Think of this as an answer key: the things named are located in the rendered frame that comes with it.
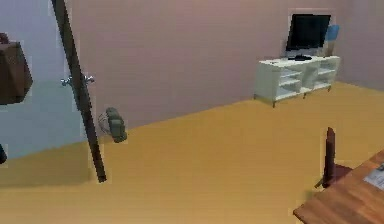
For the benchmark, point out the dark open room door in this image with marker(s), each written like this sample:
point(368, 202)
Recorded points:
point(80, 90)

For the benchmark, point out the black television set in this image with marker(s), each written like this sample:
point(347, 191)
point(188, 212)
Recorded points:
point(307, 32)

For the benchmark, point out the small black object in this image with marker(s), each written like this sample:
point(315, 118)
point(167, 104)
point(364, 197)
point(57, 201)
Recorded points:
point(2, 155)

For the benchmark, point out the brown wooden table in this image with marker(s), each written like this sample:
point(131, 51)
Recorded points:
point(350, 196)

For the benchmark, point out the brown box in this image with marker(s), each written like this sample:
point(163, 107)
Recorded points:
point(12, 71)

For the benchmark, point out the silver door knob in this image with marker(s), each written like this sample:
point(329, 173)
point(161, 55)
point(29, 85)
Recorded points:
point(88, 79)

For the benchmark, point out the blue table lamp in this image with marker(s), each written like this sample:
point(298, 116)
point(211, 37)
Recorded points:
point(332, 34)

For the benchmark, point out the dark brown wooden chair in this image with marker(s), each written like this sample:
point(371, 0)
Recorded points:
point(330, 160)

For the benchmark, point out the grey white paper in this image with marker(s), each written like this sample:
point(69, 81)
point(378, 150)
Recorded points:
point(376, 178)

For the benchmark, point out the white television stand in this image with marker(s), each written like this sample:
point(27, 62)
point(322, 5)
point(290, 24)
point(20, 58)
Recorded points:
point(296, 78)

